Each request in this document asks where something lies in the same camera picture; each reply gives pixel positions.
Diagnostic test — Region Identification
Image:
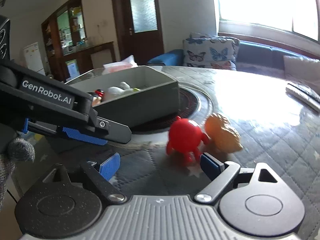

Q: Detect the orange peanut toy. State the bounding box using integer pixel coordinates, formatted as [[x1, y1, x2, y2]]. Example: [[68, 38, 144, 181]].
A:
[[204, 113, 243, 154]]

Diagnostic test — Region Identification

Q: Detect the grey knitted gloved hand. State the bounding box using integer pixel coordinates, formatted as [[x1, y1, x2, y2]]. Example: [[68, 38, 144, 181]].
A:
[[0, 137, 35, 208]]

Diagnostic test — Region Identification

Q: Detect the blue sofa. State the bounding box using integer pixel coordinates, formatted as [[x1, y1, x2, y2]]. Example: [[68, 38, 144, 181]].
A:
[[148, 41, 316, 79]]

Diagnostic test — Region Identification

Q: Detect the dark wooden door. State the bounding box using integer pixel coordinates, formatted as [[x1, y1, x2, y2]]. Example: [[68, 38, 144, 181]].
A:
[[112, 0, 164, 65]]

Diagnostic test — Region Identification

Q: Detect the dark wooden cabinet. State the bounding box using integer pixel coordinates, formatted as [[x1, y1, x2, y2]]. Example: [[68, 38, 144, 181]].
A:
[[41, 0, 116, 82]]

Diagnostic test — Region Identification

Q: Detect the white plush toy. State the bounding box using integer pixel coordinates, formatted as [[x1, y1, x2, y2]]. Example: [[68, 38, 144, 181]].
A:
[[107, 81, 136, 96]]

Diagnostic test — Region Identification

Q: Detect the pink white plastic bag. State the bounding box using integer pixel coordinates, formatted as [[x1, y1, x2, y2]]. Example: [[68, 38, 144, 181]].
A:
[[102, 55, 138, 75]]

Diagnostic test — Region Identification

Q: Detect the window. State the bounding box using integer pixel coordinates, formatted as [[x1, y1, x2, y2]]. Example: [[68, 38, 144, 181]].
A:
[[218, 0, 319, 42]]

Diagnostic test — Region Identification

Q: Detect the black-haired doll figurine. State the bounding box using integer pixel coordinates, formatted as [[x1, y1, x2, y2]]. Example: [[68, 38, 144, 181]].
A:
[[88, 89, 105, 107]]

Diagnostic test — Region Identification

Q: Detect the grey cardboard box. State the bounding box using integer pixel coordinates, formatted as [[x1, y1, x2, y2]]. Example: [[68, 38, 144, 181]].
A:
[[66, 66, 180, 128]]

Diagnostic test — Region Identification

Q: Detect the butterfly print cushion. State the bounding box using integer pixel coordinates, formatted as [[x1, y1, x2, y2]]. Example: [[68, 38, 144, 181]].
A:
[[183, 34, 240, 70]]

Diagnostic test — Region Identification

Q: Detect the red round toy figure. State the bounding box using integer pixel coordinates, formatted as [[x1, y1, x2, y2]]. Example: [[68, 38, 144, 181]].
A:
[[166, 116, 209, 166]]

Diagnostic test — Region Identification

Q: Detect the white refrigerator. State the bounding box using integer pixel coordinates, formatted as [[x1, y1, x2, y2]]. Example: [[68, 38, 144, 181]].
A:
[[23, 42, 46, 75]]

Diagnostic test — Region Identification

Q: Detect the grey remote control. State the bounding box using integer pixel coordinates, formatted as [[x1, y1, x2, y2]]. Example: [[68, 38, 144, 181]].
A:
[[286, 82, 319, 113]]

